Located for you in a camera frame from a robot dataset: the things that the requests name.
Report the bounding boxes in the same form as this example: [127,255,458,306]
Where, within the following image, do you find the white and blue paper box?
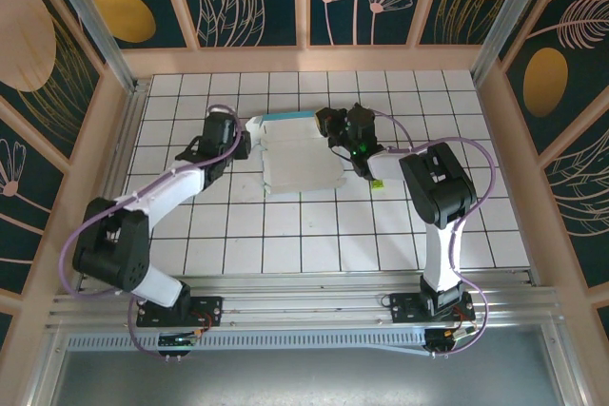
[243,109,349,197]

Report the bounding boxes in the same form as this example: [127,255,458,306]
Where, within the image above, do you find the grey metal panel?
[49,351,560,406]

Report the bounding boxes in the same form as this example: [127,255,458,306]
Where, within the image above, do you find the aluminium side rail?
[97,80,152,283]

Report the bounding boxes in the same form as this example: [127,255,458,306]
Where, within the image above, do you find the aluminium frame post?
[470,0,558,88]
[37,0,140,93]

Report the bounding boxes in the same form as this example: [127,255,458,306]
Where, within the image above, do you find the long aluminium base rail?
[46,268,563,331]

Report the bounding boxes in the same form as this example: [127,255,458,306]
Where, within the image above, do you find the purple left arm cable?
[63,104,246,360]

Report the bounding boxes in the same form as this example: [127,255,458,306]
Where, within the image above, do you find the perforated grey cable duct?
[66,331,432,356]

